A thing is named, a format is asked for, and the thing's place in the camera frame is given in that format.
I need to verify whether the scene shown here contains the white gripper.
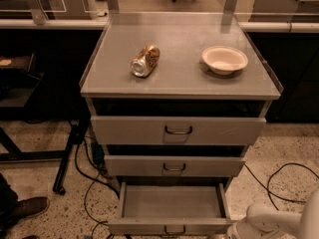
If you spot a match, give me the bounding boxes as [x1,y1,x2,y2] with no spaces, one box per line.
[227,218,284,239]

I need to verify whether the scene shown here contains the grey bottom drawer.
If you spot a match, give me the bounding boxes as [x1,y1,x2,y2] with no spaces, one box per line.
[109,183,232,237]

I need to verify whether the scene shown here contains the grey drawer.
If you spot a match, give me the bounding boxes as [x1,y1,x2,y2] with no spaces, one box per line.
[91,116,265,145]
[109,183,232,237]
[105,155,245,177]

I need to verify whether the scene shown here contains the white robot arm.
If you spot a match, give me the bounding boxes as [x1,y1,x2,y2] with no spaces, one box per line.
[227,190,319,239]

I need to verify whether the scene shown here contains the grey middle drawer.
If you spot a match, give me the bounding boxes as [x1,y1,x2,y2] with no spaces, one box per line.
[105,155,245,177]

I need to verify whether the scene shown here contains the grey drawer cabinet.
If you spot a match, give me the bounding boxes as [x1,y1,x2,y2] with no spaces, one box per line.
[79,11,284,191]

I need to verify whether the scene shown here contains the grey top drawer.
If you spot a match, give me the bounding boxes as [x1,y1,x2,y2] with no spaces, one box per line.
[91,116,265,145]

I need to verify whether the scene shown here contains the white paper bowl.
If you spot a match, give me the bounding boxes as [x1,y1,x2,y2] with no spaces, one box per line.
[201,46,248,75]

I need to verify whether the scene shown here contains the crushed gold soda can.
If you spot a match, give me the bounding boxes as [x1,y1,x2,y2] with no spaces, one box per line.
[131,45,160,78]

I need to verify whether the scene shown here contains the black floor cable right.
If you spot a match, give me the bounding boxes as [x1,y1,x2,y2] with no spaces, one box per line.
[244,162,319,211]

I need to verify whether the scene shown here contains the black floor cable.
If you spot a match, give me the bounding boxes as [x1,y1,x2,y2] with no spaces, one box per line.
[244,162,319,211]
[74,136,134,239]

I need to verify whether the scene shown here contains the black floor cable left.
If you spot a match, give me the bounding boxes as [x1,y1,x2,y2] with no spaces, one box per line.
[74,136,134,239]

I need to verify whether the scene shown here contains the black table frame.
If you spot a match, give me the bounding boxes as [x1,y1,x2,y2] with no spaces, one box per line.
[0,53,91,195]

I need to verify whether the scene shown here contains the white horizontal rail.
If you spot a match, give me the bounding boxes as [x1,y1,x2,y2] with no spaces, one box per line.
[0,19,319,34]

